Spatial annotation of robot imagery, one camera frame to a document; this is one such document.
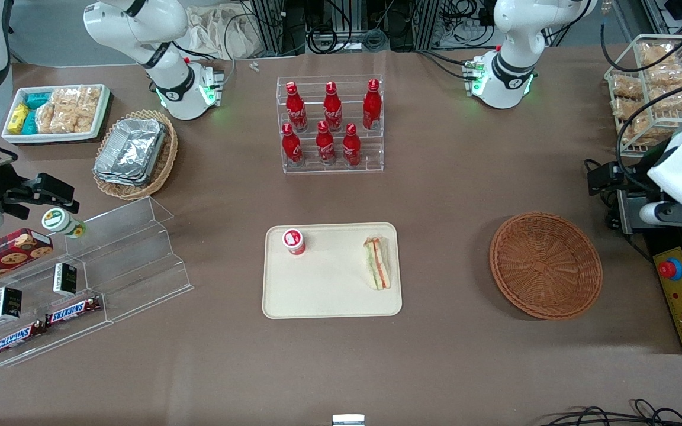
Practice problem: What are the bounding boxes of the red cola bottle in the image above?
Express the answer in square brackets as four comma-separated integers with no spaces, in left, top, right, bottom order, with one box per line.
[281,122,304,167]
[316,121,337,166]
[323,82,344,133]
[342,123,362,167]
[285,82,309,133]
[362,79,383,131]

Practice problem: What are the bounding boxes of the cup with green white lid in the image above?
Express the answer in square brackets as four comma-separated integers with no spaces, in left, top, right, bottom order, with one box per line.
[41,208,88,240]

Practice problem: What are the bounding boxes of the white rectangular snack tray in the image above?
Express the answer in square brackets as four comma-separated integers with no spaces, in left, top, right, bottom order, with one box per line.
[1,84,111,145]

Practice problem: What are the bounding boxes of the snickers chocolate bar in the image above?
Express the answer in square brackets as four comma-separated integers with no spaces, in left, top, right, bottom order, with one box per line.
[44,296,103,328]
[0,319,47,359]

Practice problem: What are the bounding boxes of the beige plastic tray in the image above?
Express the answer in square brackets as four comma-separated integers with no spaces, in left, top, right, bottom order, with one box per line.
[262,222,403,320]

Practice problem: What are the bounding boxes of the clear acrylic bottle rack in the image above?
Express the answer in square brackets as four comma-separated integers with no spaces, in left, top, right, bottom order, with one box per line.
[276,74,385,175]

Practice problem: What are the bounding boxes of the grey metal box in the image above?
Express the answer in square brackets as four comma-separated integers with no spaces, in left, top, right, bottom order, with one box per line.
[616,189,651,235]

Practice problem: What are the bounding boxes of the red plaid cookie box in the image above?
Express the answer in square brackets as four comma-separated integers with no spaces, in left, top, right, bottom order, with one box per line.
[0,228,55,295]

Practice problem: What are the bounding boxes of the stack of foil containers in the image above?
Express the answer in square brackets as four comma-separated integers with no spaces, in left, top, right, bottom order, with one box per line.
[93,117,168,188]

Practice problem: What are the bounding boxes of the triangular sandwich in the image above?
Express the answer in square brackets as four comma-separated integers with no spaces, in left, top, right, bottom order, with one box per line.
[363,236,392,291]

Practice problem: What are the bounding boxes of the small black box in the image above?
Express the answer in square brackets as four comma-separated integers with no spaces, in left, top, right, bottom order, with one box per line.
[0,286,23,321]
[53,263,79,297]

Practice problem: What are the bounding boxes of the oval tan wicker basket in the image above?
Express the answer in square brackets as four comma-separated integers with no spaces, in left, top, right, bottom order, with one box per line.
[92,109,179,201]

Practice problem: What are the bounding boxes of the red cup with white lid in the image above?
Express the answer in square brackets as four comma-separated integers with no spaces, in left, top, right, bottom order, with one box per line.
[282,228,307,256]

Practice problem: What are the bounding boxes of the white wire basket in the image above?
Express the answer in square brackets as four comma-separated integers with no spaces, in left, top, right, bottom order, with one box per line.
[604,34,682,159]

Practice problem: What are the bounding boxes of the yellow snack pack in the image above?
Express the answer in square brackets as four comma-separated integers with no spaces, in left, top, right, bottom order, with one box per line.
[7,103,30,134]

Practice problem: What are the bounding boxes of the black cable coil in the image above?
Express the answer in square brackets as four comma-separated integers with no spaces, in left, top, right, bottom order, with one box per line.
[307,24,339,54]

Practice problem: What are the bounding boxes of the bagged rice cracker pack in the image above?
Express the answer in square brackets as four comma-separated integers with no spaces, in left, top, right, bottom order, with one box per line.
[618,117,676,146]
[649,86,682,117]
[639,43,680,67]
[612,76,644,100]
[610,98,644,120]
[643,62,682,89]

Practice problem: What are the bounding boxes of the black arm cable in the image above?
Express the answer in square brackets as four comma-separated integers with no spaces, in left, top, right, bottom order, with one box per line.
[616,74,682,178]

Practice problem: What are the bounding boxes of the clear acrylic stepped shelf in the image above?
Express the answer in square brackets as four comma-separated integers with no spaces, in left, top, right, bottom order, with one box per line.
[0,235,114,369]
[63,196,194,324]

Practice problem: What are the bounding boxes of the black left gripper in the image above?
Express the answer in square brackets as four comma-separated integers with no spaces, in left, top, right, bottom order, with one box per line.
[587,142,674,195]

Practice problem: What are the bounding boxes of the black floor cables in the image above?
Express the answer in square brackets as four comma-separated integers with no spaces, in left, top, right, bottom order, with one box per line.
[545,398,682,426]

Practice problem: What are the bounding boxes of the round brown wicker basket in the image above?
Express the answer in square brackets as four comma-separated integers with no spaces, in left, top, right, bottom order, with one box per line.
[489,212,604,321]

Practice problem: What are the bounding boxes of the beige cloth bag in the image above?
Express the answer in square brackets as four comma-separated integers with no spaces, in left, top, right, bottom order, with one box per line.
[186,5,257,60]

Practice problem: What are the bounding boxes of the black base cables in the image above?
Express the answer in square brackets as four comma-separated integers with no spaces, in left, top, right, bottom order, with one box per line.
[415,49,475,81]

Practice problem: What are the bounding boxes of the clear rice cracker pack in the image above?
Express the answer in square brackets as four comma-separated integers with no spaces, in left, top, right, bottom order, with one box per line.
[51,88,81,111]
[51,106,79,134]
[36,104,57,134]
[78,86,102,111]
[75,106,97,134]

